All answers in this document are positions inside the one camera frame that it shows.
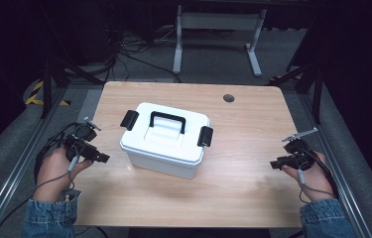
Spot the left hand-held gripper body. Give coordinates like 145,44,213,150
62,116,102,163

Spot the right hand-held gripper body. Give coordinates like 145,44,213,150
275,127,319,172

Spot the black box latch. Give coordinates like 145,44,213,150
196,125,214,148
119,109,140,131

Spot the white storage box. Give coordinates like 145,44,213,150
119,142,206,180

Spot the white box lid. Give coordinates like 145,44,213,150
119,101,211,166

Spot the black lid handle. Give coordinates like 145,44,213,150
149,111,187,135

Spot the person's right hand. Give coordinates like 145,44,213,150
281,151,336,203

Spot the person's left hand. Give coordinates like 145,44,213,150
34,146,94,202

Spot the yellow black floor tape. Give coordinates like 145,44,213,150
24,80,71,107

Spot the black tripod stand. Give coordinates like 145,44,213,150
267,62,323,125
40,56,106,120

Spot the right gripper grey cable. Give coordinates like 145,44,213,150
298,168,336,204

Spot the floor cables bundle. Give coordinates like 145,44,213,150
107,19,183,83

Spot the white metal desk frame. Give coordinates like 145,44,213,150
172,4,268,77

